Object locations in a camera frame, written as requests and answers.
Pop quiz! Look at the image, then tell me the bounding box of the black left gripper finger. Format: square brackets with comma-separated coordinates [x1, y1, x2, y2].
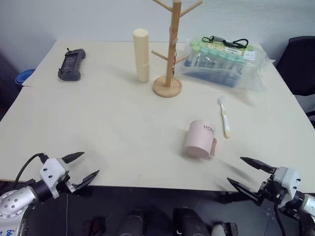
[73, 169, 100, 192]
[61, 151, 85, 165]

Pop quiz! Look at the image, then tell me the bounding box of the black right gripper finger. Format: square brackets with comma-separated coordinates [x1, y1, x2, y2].
[240, 156, 274, 174]
[226, 177, 262, 206]

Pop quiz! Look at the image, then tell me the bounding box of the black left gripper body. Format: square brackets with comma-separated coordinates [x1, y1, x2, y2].
[57, 158, 77, 195]

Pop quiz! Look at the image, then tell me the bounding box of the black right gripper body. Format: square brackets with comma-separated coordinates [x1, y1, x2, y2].
[256, 168, 284, 206]

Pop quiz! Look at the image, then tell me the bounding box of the grey black ribbed object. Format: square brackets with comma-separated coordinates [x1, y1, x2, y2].
[211, 221, 237, 236]

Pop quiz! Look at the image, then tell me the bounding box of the white yellow toothbrush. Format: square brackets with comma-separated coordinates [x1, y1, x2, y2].
[218, 95, 232, 139]

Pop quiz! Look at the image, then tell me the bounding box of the dark rounded shape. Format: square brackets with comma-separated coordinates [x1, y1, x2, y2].
[172, 207, 210, 236]
[117, 208, 145, 236]

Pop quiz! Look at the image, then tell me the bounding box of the clear plastic bag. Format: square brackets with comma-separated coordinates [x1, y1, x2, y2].
[177, 37, 277, 93]

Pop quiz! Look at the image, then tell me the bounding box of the black handheld controller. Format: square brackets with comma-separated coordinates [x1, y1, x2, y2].
[57, 48, 87, 82]

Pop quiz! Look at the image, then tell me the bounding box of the blue plastic basin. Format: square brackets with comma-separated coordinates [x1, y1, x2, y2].
[15, 69, 36, 86]

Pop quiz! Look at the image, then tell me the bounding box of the blue test tube rack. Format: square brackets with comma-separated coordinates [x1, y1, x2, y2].
[183, 58, 243, 88]

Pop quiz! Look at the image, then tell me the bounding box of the black office chair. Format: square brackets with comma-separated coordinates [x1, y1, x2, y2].
[275, 36, 315, 97]

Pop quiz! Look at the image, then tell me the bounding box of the white paper label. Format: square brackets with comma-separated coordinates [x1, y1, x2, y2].
[223, 46, 242, 54]

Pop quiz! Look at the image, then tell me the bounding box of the cream cylindrical toothbrush case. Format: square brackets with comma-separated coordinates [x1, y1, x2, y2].
[132, 28, 151, 83]

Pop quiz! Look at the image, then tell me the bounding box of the wooden mug tree stand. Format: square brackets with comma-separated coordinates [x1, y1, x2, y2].
[150, 0, 204, 97]

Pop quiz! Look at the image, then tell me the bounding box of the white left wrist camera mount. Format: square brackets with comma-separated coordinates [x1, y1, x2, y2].
[39, 158, 70, 199]

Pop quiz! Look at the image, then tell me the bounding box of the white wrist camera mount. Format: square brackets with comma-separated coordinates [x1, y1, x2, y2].
[39, 158, 70, 199]
[273, 167, 301, 205]

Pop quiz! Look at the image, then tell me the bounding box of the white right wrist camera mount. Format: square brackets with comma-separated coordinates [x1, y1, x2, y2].
[273, 167, 301, 205]

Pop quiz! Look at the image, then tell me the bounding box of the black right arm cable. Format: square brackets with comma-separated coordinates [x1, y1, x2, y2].
[272, 203, 284, 236]

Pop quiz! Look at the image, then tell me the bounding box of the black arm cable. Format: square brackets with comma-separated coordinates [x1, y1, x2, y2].
[272, 203, 284, 236]
[14, 152, 48, 184]

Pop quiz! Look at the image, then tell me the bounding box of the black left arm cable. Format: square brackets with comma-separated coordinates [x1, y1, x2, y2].
[14, 152, 48, 184]

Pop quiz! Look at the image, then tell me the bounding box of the pink ribbed cup with handle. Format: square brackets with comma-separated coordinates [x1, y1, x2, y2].
[183, 119, 218, 159]

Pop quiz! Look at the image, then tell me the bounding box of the black lanyard with clips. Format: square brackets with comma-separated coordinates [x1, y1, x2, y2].
[201, 35, 250, 48]

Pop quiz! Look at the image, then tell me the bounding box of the red green hanging cord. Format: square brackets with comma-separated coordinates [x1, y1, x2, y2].
[172, 48, 178, 82]

